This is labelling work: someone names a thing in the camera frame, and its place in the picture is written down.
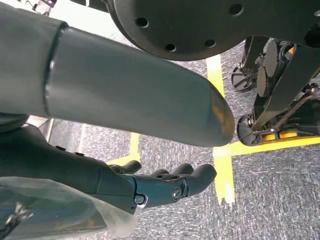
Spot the black robot waist plate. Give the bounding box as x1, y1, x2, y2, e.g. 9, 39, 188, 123
106, 0, 320, 62

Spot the clear plastic film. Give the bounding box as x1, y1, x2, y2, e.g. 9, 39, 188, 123
0, 176, 139, 239

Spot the black robot right leg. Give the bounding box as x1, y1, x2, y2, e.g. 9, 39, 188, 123
235, 38, 320, 147

